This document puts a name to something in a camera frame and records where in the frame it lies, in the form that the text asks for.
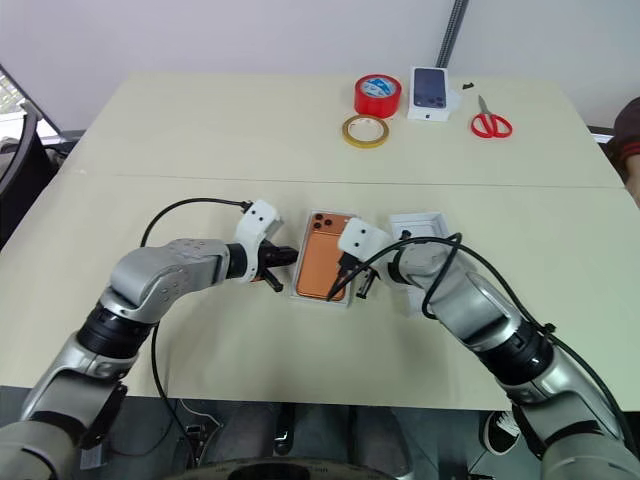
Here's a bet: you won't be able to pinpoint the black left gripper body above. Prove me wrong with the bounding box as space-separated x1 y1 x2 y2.
254 241 287 284

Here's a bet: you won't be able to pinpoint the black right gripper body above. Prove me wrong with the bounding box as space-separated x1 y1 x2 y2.
338 252 383 287

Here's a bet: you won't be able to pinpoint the orange smartphone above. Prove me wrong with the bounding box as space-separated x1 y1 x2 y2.
295 211 358 303

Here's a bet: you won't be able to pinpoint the white phone box lid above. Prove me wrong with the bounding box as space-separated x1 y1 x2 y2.
388 211 450 319

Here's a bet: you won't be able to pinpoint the white box with blue phone print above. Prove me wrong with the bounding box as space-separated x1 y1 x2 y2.
406 64 465 123

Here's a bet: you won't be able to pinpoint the yellow tape roll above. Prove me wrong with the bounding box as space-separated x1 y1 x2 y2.
341 114 392 150

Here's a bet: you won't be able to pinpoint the red tape roll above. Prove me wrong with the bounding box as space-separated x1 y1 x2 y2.
353 73 404 120

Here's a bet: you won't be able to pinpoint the black and white shoe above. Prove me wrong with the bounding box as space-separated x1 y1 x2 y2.
481 408 522 457

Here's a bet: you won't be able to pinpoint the black office chair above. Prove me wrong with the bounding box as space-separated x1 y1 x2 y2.
0 63 69 246

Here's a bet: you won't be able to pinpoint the person in dark red shirt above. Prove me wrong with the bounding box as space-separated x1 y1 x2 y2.
606 96 640 212

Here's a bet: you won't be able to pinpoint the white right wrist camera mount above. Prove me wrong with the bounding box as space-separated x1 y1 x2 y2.
336 216 392 265

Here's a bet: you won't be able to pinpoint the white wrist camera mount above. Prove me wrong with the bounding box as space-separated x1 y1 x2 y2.
233 199 285 286
336 216 392 265

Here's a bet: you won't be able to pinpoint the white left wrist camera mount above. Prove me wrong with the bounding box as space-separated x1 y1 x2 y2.
233 199 285 286

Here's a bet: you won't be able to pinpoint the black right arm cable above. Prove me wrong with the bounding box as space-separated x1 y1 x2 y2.
349 231 629 444

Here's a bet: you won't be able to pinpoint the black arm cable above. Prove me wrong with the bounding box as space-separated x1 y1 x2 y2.
140 197 253 466
349 231 629 444

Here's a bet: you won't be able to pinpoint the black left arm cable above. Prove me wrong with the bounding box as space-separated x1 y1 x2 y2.
140 197 253 466

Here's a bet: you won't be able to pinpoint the red handled scissors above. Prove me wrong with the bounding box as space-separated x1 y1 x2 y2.
470 94 515 140

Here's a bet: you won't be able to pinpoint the grey perforated metal post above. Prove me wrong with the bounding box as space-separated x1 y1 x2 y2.
433 0 472 69

